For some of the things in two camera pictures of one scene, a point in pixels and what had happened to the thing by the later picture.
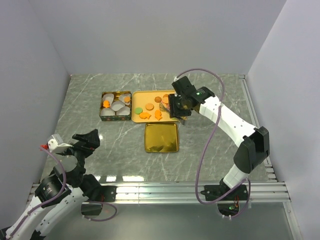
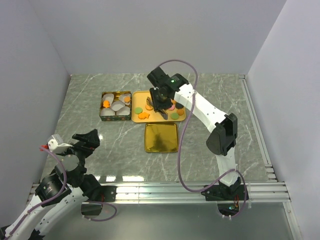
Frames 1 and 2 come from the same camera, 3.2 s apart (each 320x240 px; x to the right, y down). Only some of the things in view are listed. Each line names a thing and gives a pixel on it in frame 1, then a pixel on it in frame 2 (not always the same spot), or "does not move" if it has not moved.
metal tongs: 163,107 to 163,112
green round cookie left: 138,110 does not move
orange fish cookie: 106,104 does not move
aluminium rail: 259,193 does not move
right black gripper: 172,99 to 156,105
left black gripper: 87,142 does not move
